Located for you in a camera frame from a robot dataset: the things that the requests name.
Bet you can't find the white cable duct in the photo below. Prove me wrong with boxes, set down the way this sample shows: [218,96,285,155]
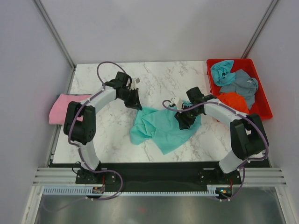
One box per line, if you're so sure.
[207,185,233,197]
[43,186,105,196]

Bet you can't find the right corner metal post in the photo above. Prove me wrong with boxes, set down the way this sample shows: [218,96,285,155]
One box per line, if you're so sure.
[241,0,280,59]

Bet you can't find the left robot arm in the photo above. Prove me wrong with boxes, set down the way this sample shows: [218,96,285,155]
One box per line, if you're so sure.
[64,72,142,183]

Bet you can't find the orange t shirt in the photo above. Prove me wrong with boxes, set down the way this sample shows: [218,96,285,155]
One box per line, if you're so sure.
[217,92,249,114]

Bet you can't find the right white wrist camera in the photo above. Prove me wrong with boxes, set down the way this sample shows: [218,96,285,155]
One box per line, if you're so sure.
[169,97,183,110]

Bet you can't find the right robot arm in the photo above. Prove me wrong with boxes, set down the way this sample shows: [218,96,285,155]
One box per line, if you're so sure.
[170,87,269,184]

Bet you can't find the red plastic bin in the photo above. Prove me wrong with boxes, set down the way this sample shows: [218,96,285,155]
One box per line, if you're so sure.
[206,59,273,120]

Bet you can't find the light blue t shirt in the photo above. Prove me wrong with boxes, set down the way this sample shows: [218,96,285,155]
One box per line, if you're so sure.
[211,60,236,87]

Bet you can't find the corner metal post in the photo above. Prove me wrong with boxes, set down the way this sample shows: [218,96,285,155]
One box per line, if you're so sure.
[32,0,77,70]
[241,0,280,59]

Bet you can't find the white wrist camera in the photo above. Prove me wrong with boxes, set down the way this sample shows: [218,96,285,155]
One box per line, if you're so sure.
[129,78,140,90]
[169,97,183,110]

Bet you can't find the teal t shirt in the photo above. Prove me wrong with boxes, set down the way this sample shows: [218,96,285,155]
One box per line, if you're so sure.
[129,107,201,154]

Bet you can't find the grey t shirt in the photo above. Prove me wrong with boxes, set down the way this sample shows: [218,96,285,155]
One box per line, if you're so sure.
[220,69,259,110]

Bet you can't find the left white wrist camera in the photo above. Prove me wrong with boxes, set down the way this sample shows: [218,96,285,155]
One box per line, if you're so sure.
[129,78,140,90]

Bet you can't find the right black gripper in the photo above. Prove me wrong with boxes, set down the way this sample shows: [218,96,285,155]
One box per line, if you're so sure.
[174,105,202,131]

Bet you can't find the right white cable duct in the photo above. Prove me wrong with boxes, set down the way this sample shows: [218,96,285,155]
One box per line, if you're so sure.
[207,185,233,197]

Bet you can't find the left corner metal post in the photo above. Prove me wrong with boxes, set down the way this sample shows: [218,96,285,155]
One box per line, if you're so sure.
[32,0,77,70]

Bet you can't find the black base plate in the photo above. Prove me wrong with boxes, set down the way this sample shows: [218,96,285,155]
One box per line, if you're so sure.
[76,161,241,185]

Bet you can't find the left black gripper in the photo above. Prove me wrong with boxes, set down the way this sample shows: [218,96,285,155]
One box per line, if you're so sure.
[118,88,142,112]

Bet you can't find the left white cable duct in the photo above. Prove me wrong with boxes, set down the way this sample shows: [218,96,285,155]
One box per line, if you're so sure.
[43,186,105,196]

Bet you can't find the pink folded t shirt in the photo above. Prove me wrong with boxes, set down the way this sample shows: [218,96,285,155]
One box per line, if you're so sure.
[49,94,91,125]

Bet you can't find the aluminium rail frame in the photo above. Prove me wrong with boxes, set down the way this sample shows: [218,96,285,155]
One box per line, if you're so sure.
[33,168,287,187]

